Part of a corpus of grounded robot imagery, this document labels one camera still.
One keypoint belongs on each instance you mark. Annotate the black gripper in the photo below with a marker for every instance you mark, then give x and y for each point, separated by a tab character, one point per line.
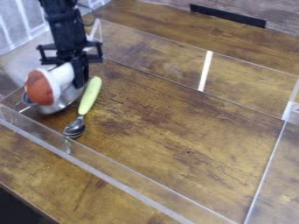
67	49

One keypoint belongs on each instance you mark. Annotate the silver metal pot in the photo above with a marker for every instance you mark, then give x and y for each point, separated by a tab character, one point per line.
68	96

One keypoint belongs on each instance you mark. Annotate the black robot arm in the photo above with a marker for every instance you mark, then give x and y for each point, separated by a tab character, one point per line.
63	14

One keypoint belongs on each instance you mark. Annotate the clear acrylic front barrier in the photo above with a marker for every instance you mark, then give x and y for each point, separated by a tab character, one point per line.
155	194

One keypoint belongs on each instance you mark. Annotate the clear acrylic barrier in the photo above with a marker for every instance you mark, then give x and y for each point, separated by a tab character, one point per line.
155	194
275	204

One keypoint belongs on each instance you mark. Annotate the black strip on table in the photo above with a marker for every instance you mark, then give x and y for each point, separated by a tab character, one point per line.
228	16

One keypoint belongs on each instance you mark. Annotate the clear acrylic right barrier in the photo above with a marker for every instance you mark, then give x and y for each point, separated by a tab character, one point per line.
275	204

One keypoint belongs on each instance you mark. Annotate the clear acrylic triangle bracket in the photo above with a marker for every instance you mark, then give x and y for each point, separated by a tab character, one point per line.
96	33

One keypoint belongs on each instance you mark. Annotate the green handled metal spoon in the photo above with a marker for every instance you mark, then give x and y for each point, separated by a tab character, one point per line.
76	127

